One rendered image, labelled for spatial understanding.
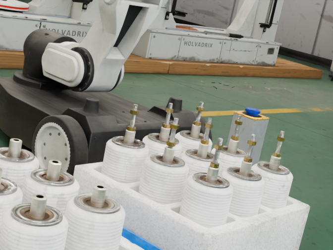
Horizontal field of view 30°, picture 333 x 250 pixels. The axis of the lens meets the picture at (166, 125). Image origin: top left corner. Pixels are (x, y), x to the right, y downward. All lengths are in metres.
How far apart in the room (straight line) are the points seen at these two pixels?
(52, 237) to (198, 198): 0.39
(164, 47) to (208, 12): 3.83
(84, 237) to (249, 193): 0.44
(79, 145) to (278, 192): 0.56
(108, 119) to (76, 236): 0.80
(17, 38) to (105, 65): 1.47
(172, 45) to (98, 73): 2.23
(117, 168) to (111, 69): 0.68
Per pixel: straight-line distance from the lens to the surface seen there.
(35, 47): 2.16
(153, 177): 1.27
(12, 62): 3.31
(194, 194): 1.21
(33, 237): 0.90
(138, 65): 3.87
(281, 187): 1.41
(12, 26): 3.35
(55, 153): 1.74
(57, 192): 1.05
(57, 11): 3.70
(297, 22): 7.16
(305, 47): 7.08
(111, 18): 1.87
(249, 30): 5.06
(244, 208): 1.31
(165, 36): 4.09
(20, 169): 1.14
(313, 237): 1.82
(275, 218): 1.36
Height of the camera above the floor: 0.63
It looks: 13 degrees down
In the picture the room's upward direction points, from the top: 12 degrees clockwise
